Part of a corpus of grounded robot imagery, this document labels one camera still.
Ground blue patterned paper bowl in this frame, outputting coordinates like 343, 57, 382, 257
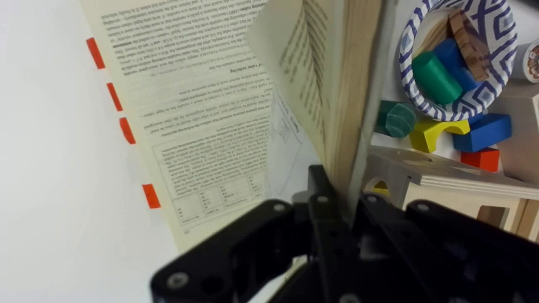
393, 0, 518, 123

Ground dark green cylinder block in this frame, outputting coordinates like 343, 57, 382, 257
375, 99, 419, 139

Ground yellow arch block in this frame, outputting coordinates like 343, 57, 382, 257
409, 116, 471, 155

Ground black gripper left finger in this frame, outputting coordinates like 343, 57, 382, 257
149, 163, 360, 303

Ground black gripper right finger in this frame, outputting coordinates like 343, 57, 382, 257
350, 192, 539, 303

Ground small round white cup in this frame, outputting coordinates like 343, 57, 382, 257
511, 40, 539, 84

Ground bright green cylinder block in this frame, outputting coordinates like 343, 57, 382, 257
410, 50, 464, 106

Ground blue rectangular block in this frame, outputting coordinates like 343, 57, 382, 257
451, 112, 513, 153

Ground wooden shape sorter box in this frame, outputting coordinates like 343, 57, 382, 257
361, 139, 539, 242

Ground blue block in bowl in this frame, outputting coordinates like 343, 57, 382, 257
432, 37, 479, 92

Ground brown wooden block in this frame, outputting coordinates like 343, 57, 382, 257
446, 10, 491, 84

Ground thick blue cover book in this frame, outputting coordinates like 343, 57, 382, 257
77, 0, 390, 254

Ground red block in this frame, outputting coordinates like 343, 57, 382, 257
459, 146, 501, 173

